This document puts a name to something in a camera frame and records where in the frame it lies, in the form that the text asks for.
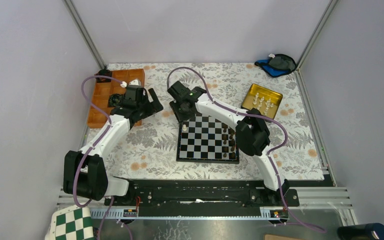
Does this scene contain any gold metal tin box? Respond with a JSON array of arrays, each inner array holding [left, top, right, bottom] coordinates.
[[241, 83, 283, 119]]

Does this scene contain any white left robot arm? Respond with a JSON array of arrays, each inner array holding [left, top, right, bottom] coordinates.
[[63, 85, 163, 207]]

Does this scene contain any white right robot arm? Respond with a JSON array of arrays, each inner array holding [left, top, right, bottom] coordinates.
[[167, 81, 290, 206]]

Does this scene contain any black white chess board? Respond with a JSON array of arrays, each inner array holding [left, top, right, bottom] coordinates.
[[176, 113, 240, 164]]

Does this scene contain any dark chess pieces row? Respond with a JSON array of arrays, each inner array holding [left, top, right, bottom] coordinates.
[[221, 123, 237, 161]]

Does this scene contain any green white rolled chess mat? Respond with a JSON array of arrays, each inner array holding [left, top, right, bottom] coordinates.
[[45, 205, 97, 240]]

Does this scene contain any dark rolled cloth in tray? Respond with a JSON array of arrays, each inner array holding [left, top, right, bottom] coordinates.
[[108, 93, 123, 108]]

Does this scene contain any orange wooden divided tray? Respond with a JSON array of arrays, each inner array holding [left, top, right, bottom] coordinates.
[[87, 68, 145, 129]]

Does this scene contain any floral white table mat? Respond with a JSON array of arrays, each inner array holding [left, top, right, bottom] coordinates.
[[105, 63, 324, 181]]

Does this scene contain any dark rolled cloth corner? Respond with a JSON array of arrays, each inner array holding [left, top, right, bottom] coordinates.
[[95, 69, 112, 83]]

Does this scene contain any blue black cloth bundle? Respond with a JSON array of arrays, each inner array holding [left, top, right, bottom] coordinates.
[[254, 53, 297, 78]]

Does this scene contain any dark cylinder bottle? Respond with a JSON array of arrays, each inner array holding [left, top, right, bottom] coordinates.
[[337, 223, 384, 240]]

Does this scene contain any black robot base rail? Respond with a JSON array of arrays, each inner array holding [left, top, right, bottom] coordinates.
[[95, 178, 301, 218]]

